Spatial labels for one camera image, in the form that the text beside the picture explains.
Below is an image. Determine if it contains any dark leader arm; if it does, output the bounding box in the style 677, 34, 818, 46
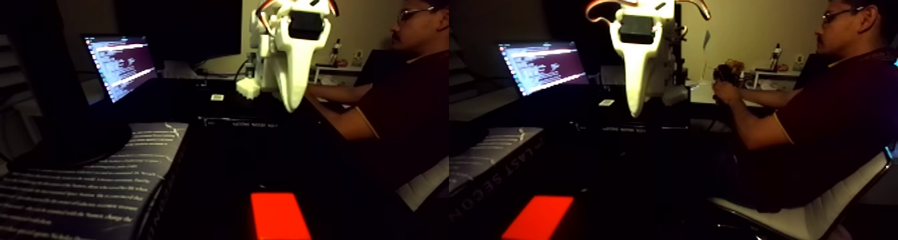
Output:
712, 57, 746, 104

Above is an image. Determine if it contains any red cube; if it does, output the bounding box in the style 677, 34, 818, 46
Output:
500, 195, 575, 240
250, 192, 313, 240

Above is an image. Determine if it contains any person's left hand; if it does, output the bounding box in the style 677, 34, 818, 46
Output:
712, 80, 741, 108

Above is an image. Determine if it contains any flat black box with lettering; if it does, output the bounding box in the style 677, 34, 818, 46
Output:
575, 120, 692, 134
198, 116, 281, 130

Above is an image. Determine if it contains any open laptop lit screen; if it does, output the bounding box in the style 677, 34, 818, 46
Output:
80, 33, 161, 106
496, 40, 592, 98

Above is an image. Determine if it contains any person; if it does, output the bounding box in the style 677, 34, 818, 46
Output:
708, 0, 898, 214
306, 0, 450, 193

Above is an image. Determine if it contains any orange servo cable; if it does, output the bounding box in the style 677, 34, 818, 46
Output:
255, 0, 295, 33
585, 0, 625, 25

